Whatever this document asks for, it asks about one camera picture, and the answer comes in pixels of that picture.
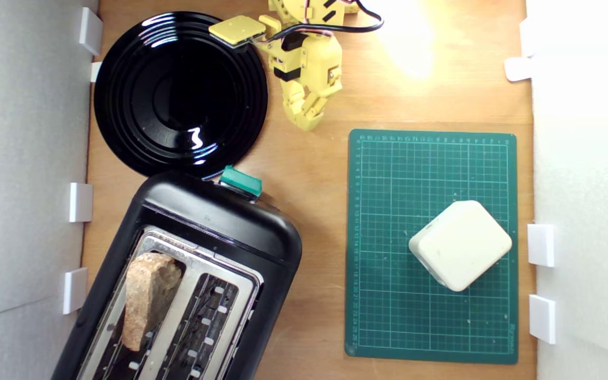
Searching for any brown bread slice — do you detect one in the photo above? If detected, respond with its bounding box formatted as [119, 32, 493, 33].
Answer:
[122, 252, 183, 352]

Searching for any green toaster lever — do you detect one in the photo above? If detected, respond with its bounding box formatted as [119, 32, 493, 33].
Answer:
[220, 165, 263, 198]

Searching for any black two-slot toaster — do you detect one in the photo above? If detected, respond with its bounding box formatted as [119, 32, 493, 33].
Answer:
[51, 170, 303, 380]

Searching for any black round plate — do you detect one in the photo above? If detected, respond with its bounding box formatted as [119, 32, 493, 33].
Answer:
[93, 12, 269, 179]

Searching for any white block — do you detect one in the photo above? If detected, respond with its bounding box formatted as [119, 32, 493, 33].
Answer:
[408, 199, 513, 292]

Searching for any green cutting mat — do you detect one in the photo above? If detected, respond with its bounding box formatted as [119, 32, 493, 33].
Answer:
[345, 129, 519, 365]

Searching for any black cable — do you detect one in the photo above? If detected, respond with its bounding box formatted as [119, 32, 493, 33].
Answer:
[251, 0, 385, 45]

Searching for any yellow wrist camera box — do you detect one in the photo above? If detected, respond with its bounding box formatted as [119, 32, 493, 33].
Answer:
[208, 15, 267, 49]

